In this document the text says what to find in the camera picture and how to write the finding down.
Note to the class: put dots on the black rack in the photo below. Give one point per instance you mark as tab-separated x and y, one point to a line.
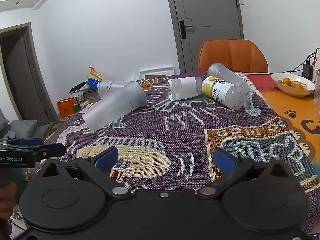
78	88

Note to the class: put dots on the small orange fruit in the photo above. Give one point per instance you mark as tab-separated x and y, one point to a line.
279	81
298	86
286	81

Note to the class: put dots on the olive green bag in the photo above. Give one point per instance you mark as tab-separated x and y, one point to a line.
51	130

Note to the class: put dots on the yellow label plastic bottle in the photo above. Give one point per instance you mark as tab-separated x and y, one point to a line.
223	92

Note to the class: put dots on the person's left hand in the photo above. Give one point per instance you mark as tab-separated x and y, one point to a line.
6	200

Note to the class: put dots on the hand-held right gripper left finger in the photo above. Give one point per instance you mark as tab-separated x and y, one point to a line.
108	158

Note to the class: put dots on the yellow paper bag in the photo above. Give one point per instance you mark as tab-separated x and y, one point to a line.
94	73

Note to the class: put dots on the patterned woven blanket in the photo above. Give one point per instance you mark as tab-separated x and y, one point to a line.
180	135

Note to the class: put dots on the black power adapter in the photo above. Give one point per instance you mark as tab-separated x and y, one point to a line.
308	71

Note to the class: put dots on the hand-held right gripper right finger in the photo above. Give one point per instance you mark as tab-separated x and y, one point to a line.
224	160

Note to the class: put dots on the orange box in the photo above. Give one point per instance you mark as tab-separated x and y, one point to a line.
66	108

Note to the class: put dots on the orange paw print tablecloth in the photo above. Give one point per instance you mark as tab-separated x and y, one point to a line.
295	110

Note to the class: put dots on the blue packet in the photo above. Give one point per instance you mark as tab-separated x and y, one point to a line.
92	83

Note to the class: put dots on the orange chair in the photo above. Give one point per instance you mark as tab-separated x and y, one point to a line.
232	55

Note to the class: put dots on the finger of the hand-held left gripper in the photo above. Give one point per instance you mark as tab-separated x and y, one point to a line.
51	150
31	142

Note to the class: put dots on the frosted plastic cup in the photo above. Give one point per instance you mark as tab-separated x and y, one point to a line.
225	74
116	106
110	88

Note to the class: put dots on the grey sofa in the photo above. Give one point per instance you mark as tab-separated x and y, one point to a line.
17	127

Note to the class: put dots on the grey door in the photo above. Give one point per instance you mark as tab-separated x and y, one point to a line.
210	25

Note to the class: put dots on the white bowl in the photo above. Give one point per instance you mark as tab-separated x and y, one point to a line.
292	91

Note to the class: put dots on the dark brown door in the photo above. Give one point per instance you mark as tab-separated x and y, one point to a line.
22	80

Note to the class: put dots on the white label plastic bottle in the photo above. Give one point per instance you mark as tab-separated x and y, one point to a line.
185	88

